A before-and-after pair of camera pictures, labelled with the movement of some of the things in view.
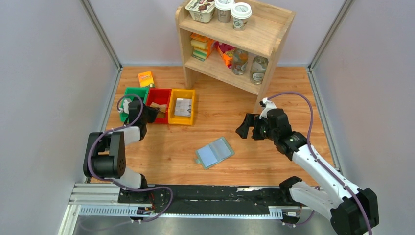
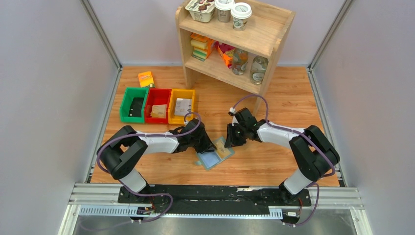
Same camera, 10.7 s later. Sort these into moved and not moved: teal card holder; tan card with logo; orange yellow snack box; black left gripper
Moved: black left gripper
Not moved: tan card with logo; orange yellow snack box; teal card holder
